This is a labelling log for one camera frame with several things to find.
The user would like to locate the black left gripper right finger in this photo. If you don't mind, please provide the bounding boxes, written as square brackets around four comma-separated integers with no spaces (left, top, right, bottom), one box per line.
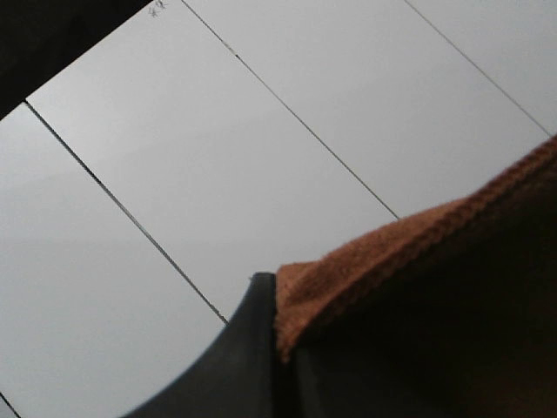
[291,343,393,418]

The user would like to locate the black table cloth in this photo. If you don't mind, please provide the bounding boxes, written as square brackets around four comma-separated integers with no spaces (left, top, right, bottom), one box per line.
[1,0,147,117]

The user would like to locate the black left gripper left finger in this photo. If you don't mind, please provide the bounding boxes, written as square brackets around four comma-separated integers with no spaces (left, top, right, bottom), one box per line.
[126,273,275,417]

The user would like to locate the brown towel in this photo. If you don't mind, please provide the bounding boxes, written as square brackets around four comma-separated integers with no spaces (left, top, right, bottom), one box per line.
[275,139,556,417]

